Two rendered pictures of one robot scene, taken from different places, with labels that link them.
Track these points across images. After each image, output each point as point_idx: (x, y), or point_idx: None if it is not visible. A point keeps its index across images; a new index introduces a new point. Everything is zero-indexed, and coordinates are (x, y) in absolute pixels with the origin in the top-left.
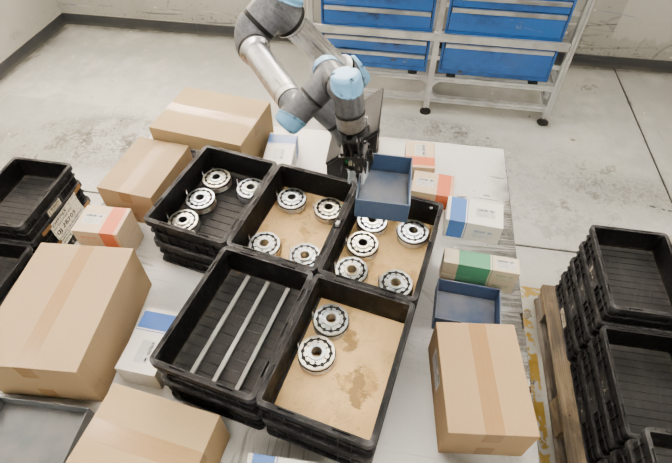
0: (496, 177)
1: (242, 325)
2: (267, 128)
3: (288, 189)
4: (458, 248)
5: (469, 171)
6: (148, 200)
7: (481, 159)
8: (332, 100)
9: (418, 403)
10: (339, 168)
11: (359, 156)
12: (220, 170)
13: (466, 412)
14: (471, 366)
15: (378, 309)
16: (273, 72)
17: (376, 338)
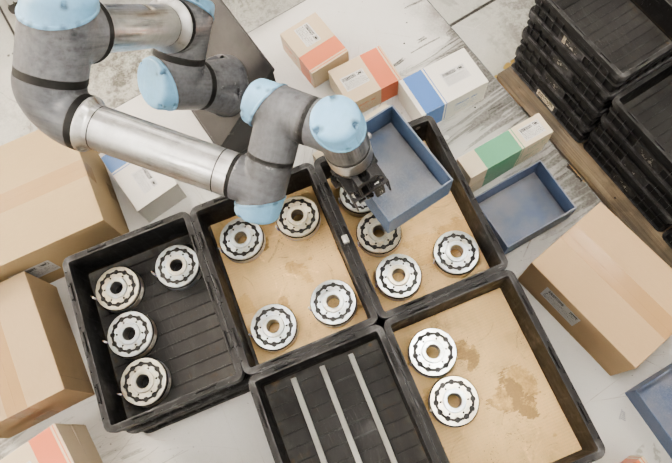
0: (412, 4)
1: (348, 439)
2: (90, 152)
3: (225, 230)
4: (450, 135)
5: (377, 18)
6: (62, 392)
7: None
8: (188, 73)
9: (556, 345)
10: (357, 208)
11: (376, 179)
12: (110, 273)
13: (634, 334)
14: (601, 282)
15: (467, 298)
16: (176, 154)
17: (488, 328)
